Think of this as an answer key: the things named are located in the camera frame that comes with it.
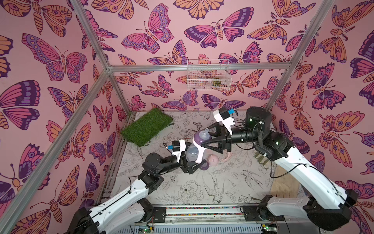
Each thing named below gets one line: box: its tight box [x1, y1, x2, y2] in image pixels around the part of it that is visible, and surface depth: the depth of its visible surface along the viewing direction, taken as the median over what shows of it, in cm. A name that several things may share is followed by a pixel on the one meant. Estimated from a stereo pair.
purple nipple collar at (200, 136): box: [193, 130, 212, 146], surface depth 52 cm
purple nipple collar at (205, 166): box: [199, 161, 209, 171], surface depth 91 cm
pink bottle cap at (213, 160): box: [207, 154, 219, 167], surface depth 92 cm
